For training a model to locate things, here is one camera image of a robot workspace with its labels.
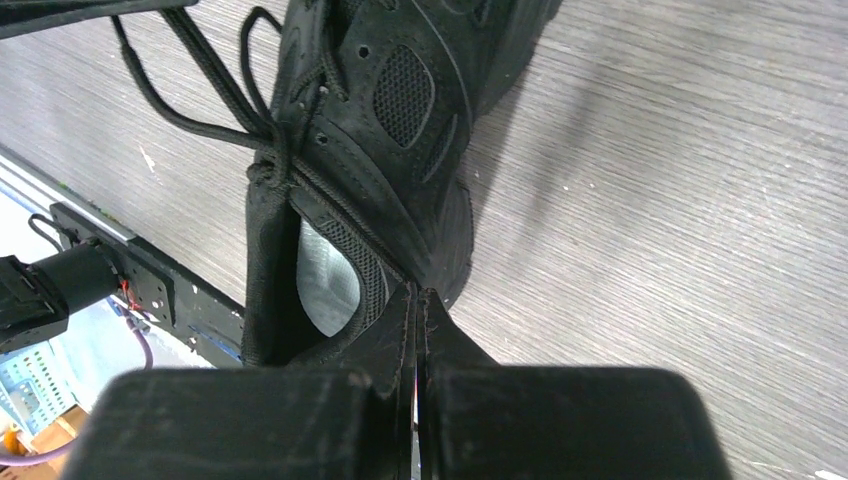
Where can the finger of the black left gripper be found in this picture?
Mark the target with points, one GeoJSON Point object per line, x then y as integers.
{"type": "Point", "coordinates": [20, 17]}

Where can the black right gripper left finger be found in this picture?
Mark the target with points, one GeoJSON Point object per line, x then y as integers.
{"type": "Point", "coordinates": [350, 418]}

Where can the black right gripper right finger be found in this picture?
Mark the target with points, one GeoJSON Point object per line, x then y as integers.
{"type": "Point", "coordinates": [483, 420]}

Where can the black suede sneaker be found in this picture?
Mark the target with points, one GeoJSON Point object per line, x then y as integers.
{"type": "Point", "coordinates": [355, 187]}

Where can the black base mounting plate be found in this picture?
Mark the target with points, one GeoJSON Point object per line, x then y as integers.
{"type": "Point", "coordinates": [182, 303]}

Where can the aluminium rail frame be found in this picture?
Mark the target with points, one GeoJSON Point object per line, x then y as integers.
{"type": "Point", "coordinates": [44, 190]}

